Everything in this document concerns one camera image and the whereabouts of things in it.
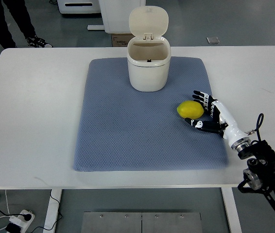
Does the white appliance with dark slot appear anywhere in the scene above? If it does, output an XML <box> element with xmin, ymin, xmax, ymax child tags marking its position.
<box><xmin>57</xmin><ymin>0</ymin><xmax>101</xmax><ymax>14</ymax></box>

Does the yellow lemon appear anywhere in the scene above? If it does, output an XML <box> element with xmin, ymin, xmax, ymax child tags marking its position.
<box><xmin>177</xmin><ymin>100</ymin><xmax>204</xmax><ymax>119</ymax></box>

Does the white trash bin open lid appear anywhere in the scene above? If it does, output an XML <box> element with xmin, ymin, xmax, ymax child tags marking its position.
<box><xmin>127</xmin><ymin>6</ymin><xmax>171</xmax><ymax>92</ymax></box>

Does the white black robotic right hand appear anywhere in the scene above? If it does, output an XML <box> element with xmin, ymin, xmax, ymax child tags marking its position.
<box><xmin>185</xmin><ymin>90</ymin><xmax>250</xmax><ymax>152</ymax></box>

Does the white table leg left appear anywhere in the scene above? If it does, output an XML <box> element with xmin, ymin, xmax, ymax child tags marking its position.
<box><xmin>43</xmin><ymin>189</ymin><xmax>62</xmax><ymax>233</ymax></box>

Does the black power cable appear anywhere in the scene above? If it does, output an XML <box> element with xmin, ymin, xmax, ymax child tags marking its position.
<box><xmin>0</xmin><ymin>189</ymin><xmax>63</xmax><ymax>233</ymax></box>

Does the white power strip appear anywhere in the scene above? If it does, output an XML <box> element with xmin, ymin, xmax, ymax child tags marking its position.
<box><xmin>9</xmin><ymin>210</ymin><xmax>35</xmax><ymax>233</ymax></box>

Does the white cabinet stand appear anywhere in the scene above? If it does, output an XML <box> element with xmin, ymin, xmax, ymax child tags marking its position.
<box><xmin>87</xmin><ymin>0</ymin><xmax>146</xmax><ymax>34</ymax></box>

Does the grey floor socket cover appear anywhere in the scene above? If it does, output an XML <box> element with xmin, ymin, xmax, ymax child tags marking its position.
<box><xmin>206</xmin><ymin>36</ymin><xmax>220</xmax><ymax>45</ymax></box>

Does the person in black trousers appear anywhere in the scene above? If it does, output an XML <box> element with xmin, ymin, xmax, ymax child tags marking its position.
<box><xmin>0</xmin><ymin>0</ymin><xmax>53</xmax><ymax>49</ymax></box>

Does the blue textured mat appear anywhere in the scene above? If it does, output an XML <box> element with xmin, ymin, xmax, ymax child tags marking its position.
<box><xmin>73</xmin><ymin>57</ymin><xmax>228</xmax><ymax>172</ymax></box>

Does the white table leg right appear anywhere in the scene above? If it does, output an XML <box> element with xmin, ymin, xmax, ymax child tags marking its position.
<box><xmin>221</xmin><ymin>187</ymin><xmax>242</xmax><ymax>233</ymax></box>

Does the cardboard box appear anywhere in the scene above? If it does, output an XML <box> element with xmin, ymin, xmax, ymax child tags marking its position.
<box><xmin>111</xmin><ymin>33</ymin><xmax>134</xmax><ymax>47</ymax></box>

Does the metal floor plate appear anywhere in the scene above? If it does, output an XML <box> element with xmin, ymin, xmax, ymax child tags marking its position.
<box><xmin>81</xmin><ymin>212</ymin><xmax>203</xmax><ymax>233</ymax></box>

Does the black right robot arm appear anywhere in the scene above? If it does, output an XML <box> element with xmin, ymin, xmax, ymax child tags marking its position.
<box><xmin>237</xmin><ymin>113</ymin><xmax>275</xmax><ymax>211</ymax></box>

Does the white table leg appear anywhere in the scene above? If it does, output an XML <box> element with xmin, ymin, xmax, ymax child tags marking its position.
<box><xmin>221</xmin><ymin>187</ymin><xmax>242</xmax><ymax>233</ymax></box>
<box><xmin>43</xmin><ymin>189</ymin><xmax>62</xmax><ymax>233</ymax></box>

